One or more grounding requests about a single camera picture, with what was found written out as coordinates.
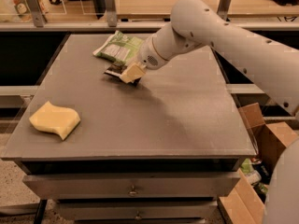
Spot grey metal bracket left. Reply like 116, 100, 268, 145
26, 0, 47, 27

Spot green snack bag in box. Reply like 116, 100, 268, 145
253, 183, 268, 196

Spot black rxbar chocolate wrapper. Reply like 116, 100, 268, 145
104, 63, 141, 86

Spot green jalapeno chip bag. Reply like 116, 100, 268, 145
93, 31, 144, 64

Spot white bag with orange label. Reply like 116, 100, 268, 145
0, 0, 50, 24

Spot yellow sponge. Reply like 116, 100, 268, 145
29, 102, 80, 140

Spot upper drawer with knob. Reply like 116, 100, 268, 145
23, 172, 239, 200

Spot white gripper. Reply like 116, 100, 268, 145
120, 34, 170, 83

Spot cardboard box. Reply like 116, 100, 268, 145
220, 103, 299, 224

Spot drawer with knob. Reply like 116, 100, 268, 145
57, 201, 217, 220
23, 172, 239, 200

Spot grey metal bracket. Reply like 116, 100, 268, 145
105, 0, 118, 27
26, 0, 47, 27
217, 0, 232, 21

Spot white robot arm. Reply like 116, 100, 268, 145
127, 0, 299, 224

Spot lower drawer with knob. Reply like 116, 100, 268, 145
57, 201, 217, 220

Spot grey metal drawer cabinet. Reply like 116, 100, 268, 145
2, 35, 255, 224

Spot grey metal bracket right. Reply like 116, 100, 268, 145
217, 0, 232, 21

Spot grey metal bracket middle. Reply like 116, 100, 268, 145
105, 0, 118, 27

